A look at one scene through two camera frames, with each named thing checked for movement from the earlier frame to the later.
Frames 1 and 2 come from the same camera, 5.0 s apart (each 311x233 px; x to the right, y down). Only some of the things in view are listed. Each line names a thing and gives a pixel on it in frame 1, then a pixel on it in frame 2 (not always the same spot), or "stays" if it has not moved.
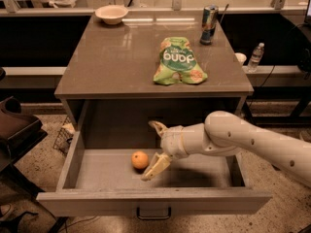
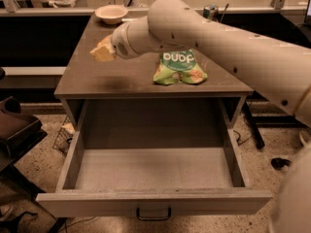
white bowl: [111, 15] stays
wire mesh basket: [64, 136] stays
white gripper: [171, 141] -> [120, 42]
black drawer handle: [153, 217] stays
